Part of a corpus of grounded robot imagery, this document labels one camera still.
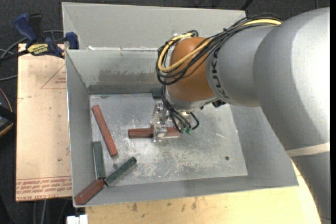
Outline grey metal bin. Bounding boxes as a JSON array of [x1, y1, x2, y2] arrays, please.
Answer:
[[61, 2, 299, 208]]

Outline red-brown block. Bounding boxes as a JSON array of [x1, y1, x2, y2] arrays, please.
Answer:
[[91, 104, 119, 158], [74, 178, 106, 206], [128, 126, 182, 140]]

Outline dark green flat block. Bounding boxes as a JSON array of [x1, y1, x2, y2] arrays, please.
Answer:
[[151, 88, 164, 100], [103, 156, 138, 188], [92, 140, 107, 180]]

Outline brown cardboard board red print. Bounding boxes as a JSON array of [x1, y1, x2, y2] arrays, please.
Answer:
[[15, 43, 73, 202]]

